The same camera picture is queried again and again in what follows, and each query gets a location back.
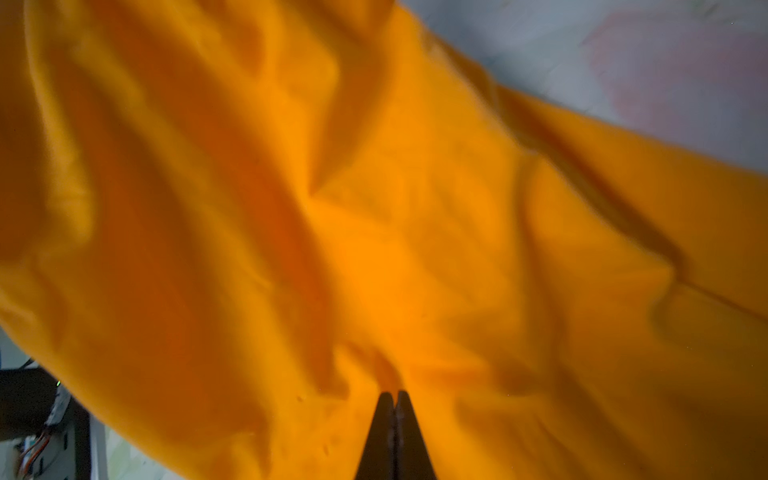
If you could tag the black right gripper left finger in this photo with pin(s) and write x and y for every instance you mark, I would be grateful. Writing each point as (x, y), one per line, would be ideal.
(378, 457)

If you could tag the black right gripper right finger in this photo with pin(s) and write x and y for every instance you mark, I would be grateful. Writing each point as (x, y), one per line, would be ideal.
(411, 457)

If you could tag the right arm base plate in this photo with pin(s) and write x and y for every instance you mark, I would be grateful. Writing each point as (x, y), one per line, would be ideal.
(45, 432)

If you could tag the orange shorts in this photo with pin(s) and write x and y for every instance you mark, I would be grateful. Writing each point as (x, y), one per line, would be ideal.
(229, 226)

